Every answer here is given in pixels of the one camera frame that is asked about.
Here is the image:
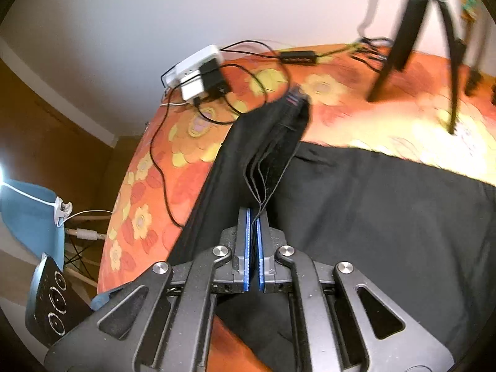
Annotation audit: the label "white power strip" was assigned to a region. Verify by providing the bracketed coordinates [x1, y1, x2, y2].
[163, 44, 224, 88]

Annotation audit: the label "white charger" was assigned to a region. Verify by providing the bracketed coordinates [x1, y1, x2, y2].
[180, 73, 208, 101]

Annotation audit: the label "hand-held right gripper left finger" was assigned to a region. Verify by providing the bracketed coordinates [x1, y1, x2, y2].
[43, 206, 252, 372]

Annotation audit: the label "black charger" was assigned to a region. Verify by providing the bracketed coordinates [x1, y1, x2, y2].
[199, 64, 233, 99]

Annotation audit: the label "black pants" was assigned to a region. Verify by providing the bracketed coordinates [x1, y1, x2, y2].
[168, 87, 496, 372]

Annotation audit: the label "black cable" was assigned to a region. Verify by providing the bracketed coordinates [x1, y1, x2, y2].
[149, 39, 392, 227]

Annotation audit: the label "white lamp cable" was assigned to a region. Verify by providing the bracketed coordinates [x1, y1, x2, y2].
[64, 210, 113, 241]

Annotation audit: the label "bed with orange floral sheet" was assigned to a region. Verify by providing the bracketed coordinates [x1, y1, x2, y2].
[97, 42, 496, 372]

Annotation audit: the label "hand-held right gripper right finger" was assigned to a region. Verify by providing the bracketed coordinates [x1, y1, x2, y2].
[254, 211, 454, 372]

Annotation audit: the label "blue chair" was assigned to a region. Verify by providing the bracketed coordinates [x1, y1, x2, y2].
[0, 180, 99, 289]

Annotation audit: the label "black tripod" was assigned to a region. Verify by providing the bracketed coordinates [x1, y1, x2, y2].
[366, 0, 466, 134]

